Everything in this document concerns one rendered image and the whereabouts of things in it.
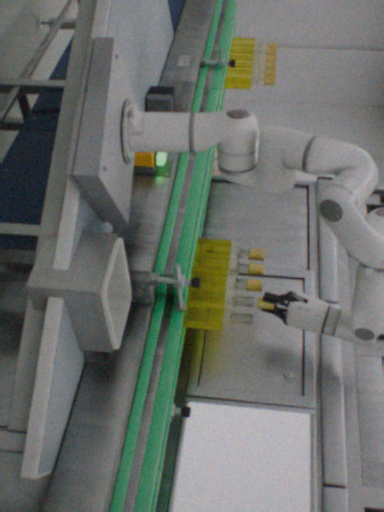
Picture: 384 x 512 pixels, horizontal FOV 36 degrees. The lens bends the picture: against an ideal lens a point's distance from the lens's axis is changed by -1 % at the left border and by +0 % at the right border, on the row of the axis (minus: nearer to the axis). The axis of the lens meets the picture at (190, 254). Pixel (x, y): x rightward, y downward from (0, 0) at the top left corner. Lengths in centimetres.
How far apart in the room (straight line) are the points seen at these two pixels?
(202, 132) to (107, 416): 68
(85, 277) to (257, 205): 100
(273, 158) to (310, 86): 673
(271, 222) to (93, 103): 96
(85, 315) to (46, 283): 11
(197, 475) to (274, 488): 18
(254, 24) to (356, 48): 128
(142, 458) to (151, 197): 72
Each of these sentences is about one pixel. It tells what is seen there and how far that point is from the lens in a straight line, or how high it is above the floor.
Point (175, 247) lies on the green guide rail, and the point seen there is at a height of 93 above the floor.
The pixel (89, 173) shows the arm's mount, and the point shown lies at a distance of 120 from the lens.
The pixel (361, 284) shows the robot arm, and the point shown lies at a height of 139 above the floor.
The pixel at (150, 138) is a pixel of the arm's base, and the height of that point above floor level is 87.
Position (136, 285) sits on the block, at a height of 85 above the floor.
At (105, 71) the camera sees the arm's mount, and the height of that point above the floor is 80.
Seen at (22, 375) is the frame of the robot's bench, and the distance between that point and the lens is 131.
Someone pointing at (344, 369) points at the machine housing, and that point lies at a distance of 169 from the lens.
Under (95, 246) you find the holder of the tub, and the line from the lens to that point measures 130.
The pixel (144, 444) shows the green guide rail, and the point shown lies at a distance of 135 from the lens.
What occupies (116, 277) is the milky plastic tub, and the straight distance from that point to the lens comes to 141.
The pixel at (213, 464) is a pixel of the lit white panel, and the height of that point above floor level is 108.
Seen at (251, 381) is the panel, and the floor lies 115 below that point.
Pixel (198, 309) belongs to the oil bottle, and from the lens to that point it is 155.
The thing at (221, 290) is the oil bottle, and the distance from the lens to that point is 159.
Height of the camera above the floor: 114
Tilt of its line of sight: 6 degrees down
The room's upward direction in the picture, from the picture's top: 94 degrees clockwise
